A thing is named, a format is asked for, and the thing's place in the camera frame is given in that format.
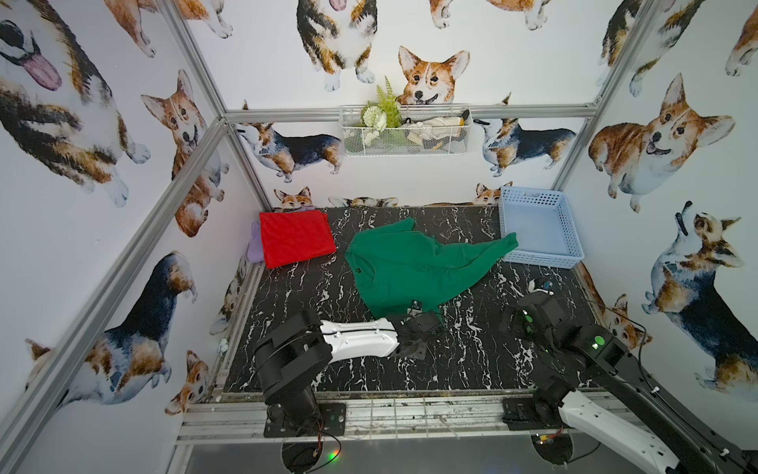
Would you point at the cream cloth items in basket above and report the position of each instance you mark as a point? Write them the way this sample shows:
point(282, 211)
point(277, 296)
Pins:
point(437, 132)

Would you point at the light blue plastic basket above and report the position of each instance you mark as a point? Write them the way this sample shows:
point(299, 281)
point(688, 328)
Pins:
point(543, 224)

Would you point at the aluminium front rail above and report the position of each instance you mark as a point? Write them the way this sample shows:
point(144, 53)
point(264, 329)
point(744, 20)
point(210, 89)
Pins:
point(393, 418)

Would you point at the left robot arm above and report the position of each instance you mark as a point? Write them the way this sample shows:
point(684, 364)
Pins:
point(289, 358)

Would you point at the aluminium frame bar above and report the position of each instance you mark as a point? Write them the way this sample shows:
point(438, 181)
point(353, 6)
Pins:
point(27, 419)
point(477, 111)

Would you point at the folded lilac t-shirt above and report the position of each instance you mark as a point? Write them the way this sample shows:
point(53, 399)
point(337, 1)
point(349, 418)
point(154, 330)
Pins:
point(255, 251)

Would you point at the aluminium frame left bar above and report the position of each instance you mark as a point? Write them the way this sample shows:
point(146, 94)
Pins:
point(27, 419)

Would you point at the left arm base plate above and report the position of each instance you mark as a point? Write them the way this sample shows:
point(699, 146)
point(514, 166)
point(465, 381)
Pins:
point(325, 419)

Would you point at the folded red t-shirt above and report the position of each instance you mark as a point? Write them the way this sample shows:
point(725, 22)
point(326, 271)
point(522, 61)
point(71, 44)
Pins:
point(290, 238)

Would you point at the white wire wall basket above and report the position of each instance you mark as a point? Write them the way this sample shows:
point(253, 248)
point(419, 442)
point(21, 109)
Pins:
point(393, 141)

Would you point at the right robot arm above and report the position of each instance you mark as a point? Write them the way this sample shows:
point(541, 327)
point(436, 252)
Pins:
point(668, 437)

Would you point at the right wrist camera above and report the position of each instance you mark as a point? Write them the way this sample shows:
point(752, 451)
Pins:
point(541, 285)

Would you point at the green fern plant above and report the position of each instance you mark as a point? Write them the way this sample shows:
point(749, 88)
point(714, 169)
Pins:
point(384, 109)

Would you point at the green t-shirt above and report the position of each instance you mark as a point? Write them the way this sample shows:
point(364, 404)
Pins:
point(395, 265)

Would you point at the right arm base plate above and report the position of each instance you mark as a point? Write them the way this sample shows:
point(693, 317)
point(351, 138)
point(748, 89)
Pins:
point(530, 413)

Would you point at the aluminium frame back bar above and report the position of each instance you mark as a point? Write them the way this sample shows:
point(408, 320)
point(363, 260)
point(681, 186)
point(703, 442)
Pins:
point(477, 111)

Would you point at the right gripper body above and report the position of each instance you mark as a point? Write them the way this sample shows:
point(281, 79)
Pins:
point(518, 326)

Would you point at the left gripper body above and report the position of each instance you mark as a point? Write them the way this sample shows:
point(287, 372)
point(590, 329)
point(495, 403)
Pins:
point(423, 323)

